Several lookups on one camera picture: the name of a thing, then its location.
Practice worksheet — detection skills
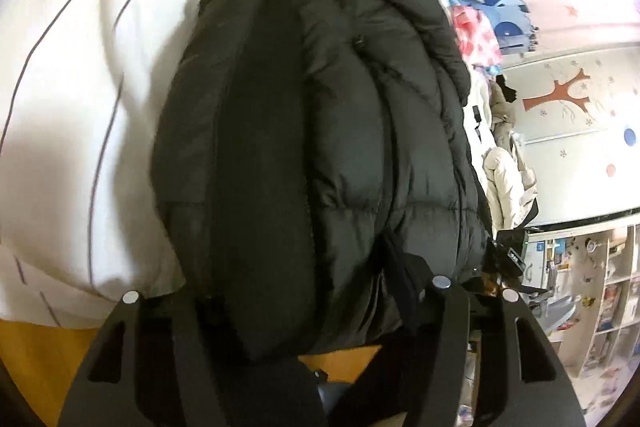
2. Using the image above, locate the olive padded jacket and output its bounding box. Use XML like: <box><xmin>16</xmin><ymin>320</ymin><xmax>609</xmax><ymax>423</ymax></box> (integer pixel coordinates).
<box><xmin>490</xmin><ymin>82</ymin><xmax>519</xmax><ymax>142</ymax></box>

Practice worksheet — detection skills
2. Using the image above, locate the small black cloth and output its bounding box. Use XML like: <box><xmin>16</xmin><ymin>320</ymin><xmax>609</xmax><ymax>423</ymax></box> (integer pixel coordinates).
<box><xmin>495</xmin><ymin>74</ymin><xmax>519</xmax><ymax>104</ymax></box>

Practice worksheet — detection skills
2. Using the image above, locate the cream puffer jacket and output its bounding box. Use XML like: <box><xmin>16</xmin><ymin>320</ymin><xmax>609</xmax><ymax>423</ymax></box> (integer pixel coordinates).
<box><xmin>482</xmin><ymin>147</ymin><xmax>539</xmax><ymax>230</ymax></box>

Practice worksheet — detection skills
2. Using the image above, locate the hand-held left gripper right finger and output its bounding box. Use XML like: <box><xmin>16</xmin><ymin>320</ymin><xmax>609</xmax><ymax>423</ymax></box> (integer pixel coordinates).
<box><xmin>345</xmin><ymin>276</ymin><xmax>587</xmax><ymax>427</ymax></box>

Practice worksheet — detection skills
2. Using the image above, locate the white cluttered shelf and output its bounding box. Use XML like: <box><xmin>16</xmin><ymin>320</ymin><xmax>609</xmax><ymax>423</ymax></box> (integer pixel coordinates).
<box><xmin>525</xmin><ymin>214</ymin><xmax>640</xmax><ymax>378</ymax></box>

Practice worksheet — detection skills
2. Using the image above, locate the brown tree wall sticker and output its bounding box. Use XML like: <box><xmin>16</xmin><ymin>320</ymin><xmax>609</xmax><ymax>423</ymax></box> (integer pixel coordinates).
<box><xmin>522</xmin><ymin>68</ymin><xmax>593</xmax><ymax>114</ymax></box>

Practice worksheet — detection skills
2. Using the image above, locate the black puffer jacket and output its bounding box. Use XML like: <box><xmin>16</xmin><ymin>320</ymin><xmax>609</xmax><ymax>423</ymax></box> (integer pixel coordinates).
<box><xmin>150</xmin><ymin>0</ymin><xmax>496</xmax><ymax>363</ymax></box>

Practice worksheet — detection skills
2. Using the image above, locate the pink checked cloth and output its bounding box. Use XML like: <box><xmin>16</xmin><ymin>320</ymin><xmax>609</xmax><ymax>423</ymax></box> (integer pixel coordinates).
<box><xmin>450</xmin><ymin>5</ymin><xmax>503</xmax><ymax>68</ymax></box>

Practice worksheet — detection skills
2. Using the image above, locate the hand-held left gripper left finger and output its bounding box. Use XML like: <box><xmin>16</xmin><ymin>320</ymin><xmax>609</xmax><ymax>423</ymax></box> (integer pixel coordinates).
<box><xmin>57</xmin><ymin>289</ymin><xmax>323</xmax><ymax>427</ymax></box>

